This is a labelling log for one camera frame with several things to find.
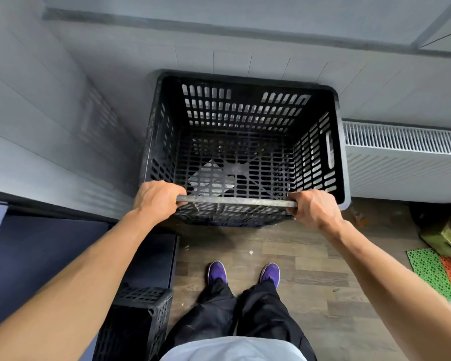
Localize person's right hand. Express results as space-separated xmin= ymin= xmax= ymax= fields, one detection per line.
xmin=287 ymin=190 xmax=344 ymax=233

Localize white torn paper sheet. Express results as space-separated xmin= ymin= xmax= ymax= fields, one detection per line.
xmin=187 ymin=159 xmax=237 ymax=196

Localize dark blue metal shelf unit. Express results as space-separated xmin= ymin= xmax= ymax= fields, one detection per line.
xmin=0 ymin=199 xmax=179 ymax=337

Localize green cardboard box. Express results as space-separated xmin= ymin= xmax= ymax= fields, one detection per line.
xmin=420 ymin=218 xmax=451 ymax=257

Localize orange clear packet white tag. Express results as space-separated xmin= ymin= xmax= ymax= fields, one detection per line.
xmin=351 ymin=206 xmax=370 ymax=227

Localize purple shoe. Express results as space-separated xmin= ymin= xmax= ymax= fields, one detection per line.
xmin=259 ymin=263 xmax=281 ymax=288
xmin=207 ymin=261 xmax=229 ymax=285

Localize person's right forearm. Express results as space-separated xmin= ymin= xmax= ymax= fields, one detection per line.
xmin=327 ymin=220 xmax=451 ymax=361

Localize purple right shoe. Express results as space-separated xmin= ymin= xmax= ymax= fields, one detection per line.
xmin=259 ymin=263 xmax=281 ymax=288

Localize window with grey frame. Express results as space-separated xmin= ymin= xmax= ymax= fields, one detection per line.
xmin=411 ymin=0 xmax=451 ymax=59

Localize person's left hand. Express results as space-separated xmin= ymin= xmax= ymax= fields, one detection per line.
xmin=132 ymin=180 xmax=188 ymax=227

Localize purple left shoe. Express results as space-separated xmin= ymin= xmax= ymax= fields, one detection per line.
xmin=207 ymin=261 xmax=229 ymax=285

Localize black trousers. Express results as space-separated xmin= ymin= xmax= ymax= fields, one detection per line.
xmin=159 ymin=280 xmax=318 ymax=361

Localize dark grey plastic crate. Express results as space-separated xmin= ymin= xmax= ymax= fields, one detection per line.
xmin=93 ymin=285 xmax=173 ymax=361

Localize black plastic crate rectangular slots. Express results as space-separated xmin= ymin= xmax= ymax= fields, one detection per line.
xmin=141 ymin=70 xmax=351 ymax=212

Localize person's left forearm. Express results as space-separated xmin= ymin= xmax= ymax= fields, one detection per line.
xmin=0 ymin=210 xmax=155 ymax=361

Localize white wall radiator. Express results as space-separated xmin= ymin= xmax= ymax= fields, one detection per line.
xmin=342 ymin=120 xmax=451 ymax=204

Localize orange green white floor mat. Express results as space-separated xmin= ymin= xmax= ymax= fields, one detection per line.
xmin=405 ymin=247 xmax=451 ymax=313

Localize grey shirt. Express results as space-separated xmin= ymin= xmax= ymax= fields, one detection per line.
xmin=159 ymin=336 xmax=298 ymax=361

